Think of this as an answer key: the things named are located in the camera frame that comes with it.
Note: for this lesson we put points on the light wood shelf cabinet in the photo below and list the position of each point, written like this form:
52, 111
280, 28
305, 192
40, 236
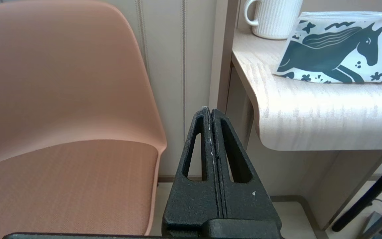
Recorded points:
310, 116

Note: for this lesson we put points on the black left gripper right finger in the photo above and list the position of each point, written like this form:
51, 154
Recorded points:
244, 202

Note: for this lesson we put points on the white ribbed ceramic mug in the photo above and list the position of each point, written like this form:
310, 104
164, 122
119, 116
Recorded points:
274, 20

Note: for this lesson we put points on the white pouch with horse print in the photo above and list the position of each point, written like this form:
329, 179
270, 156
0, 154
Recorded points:
327, 56

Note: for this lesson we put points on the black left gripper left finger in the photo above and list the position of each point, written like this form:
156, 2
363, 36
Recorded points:
191, 202

